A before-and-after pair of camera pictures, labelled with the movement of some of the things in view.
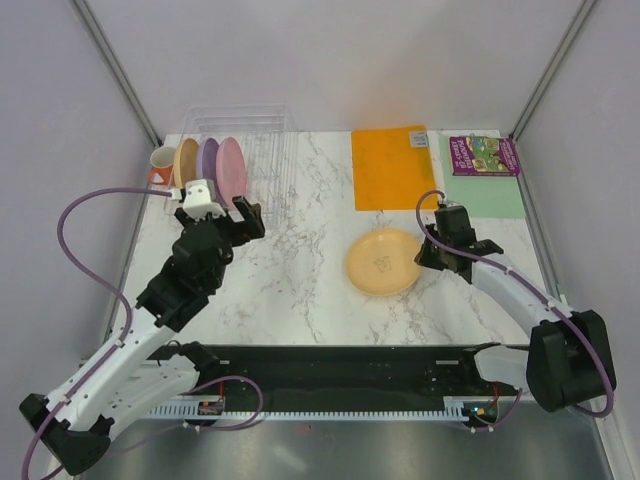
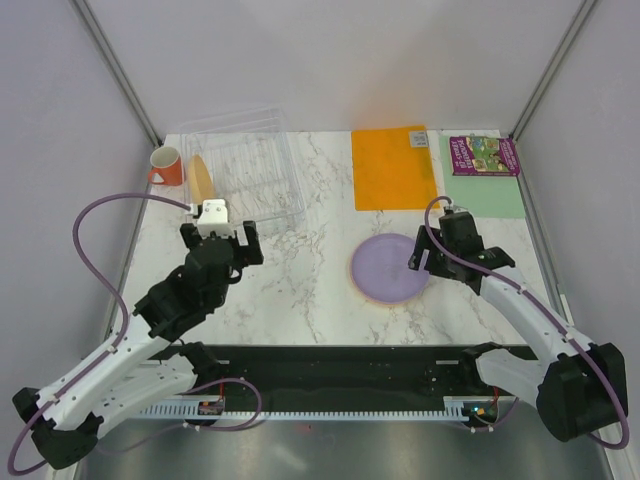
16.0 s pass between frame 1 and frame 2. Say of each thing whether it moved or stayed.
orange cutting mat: stayed
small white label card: stayed
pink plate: moved
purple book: stayed
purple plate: moved
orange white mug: stayed
